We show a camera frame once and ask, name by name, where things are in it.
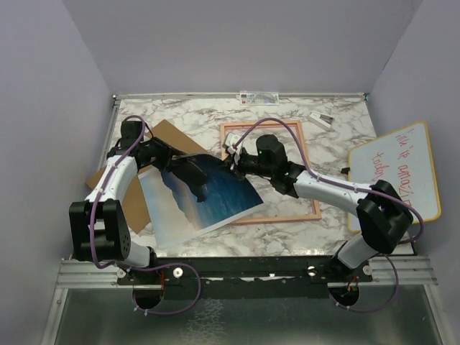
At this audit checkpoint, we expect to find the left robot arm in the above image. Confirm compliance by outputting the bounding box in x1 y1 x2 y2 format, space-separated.
69 115 208 284

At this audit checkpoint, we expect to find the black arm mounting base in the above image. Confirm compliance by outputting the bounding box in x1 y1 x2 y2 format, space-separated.
117 255 372 300

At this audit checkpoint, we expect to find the white marker eraser piece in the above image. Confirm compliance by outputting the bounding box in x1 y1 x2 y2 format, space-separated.
308 111 334 131

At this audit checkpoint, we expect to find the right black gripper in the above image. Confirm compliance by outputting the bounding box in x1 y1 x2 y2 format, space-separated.
216 149 274 182

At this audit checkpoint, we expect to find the blue landscape photo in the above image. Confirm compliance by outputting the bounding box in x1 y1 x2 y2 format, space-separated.
139 154 263 249

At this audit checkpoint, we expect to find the yellow rimmed whiteboard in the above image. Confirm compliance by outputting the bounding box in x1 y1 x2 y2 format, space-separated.
349 121 441 222

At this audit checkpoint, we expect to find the small label card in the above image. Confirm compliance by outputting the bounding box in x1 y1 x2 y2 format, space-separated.
237 91 280 106

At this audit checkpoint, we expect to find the pink picture frame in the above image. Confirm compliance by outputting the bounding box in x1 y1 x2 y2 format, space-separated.
221 119 321 225

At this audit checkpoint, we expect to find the brown cardboard backing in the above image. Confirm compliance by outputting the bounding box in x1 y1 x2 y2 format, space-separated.
85 119 208 234

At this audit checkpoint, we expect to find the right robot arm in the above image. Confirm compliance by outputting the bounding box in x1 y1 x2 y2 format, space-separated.
222 134 413 281

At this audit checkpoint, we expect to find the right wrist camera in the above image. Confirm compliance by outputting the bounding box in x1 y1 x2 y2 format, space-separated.
222 133 243 163

